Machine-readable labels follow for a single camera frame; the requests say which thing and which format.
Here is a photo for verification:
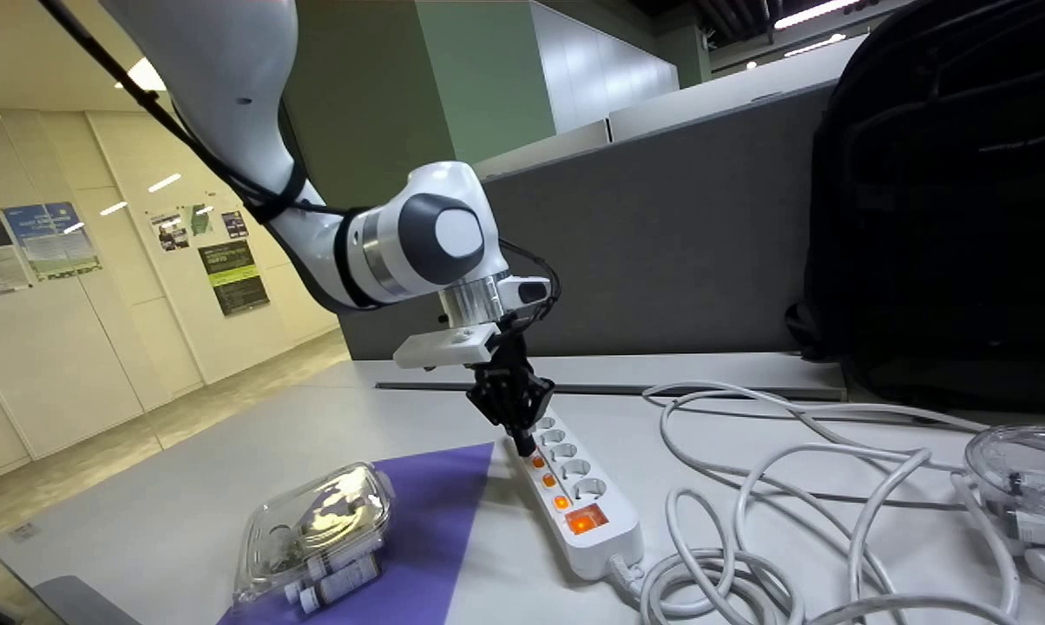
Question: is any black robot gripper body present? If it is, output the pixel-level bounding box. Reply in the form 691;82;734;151
461;326;558;438

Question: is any white switched power strip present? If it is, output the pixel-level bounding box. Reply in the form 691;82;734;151
505;407;650;585

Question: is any purple mat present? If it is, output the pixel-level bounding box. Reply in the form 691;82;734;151
215;442;502;625

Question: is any gray desk partition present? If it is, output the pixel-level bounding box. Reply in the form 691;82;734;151
338;82;851;364

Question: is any clear plastic bag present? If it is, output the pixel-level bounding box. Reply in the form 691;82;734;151
228;457;400;614

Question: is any green pillar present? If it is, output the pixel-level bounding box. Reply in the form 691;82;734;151
411;0;558;178

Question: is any square ceiling light panel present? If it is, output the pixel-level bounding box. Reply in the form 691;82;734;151
110;53;169;101

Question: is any black backpack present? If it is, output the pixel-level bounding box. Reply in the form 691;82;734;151
783;0;1045;416

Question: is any long ceiling tube light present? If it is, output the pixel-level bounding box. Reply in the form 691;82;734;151
772;0;868;35

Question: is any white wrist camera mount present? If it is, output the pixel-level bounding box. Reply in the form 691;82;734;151
389;321;505;371

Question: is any white power strip cable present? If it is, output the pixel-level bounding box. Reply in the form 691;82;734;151
631;377;1026;625

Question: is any black and green wall poster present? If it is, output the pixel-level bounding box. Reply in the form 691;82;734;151
195;234;275;319

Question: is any small dark wall photo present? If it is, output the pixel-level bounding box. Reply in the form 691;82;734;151
219;204;254;243

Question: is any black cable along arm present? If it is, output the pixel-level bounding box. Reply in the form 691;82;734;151
35;0;316;226

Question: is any blue and green wall poster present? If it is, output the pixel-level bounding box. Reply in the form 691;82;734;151
0;196;106;284

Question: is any clear bag with white cable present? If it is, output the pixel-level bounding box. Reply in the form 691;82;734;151
963;418;1045;591

